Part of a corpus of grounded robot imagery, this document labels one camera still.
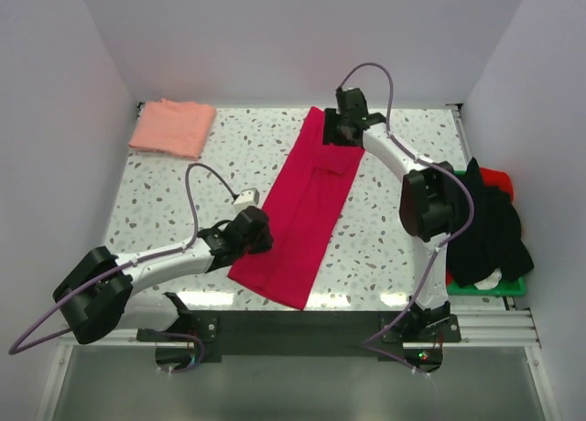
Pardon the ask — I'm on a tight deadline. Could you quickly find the crimson red t-shirt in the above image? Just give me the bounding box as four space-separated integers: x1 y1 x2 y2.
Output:
228 107 364 310

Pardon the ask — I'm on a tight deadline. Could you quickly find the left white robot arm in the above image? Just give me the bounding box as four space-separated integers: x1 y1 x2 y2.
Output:
53 206 274 345

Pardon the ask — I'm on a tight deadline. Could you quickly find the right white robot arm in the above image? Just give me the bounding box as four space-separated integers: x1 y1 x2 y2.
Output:
323 87 467 341

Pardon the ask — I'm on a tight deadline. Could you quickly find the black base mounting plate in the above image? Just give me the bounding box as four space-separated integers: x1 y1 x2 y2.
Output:
136 310 461 372

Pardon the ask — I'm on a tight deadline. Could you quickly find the folded peach t-shirt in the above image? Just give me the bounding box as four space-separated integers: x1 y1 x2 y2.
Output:
128 99 217 160

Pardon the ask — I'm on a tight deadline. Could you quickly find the red garment in bin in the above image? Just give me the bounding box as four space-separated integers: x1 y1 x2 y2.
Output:
480 167 515 201

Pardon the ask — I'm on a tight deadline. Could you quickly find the black garment in bin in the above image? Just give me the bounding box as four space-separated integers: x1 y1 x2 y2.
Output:
447 159 535 288

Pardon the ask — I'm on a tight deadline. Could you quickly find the white cloth in bin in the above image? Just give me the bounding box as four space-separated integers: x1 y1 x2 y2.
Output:
473 269 503 290

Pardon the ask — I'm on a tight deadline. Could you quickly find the green plastic bin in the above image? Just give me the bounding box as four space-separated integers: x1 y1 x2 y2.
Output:
446 182 525 296

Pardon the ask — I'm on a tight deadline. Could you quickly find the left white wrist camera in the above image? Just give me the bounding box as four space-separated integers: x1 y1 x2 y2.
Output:
233 188 260 213

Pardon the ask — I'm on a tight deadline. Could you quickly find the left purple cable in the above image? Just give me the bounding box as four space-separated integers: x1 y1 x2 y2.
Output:
8 163 242 374

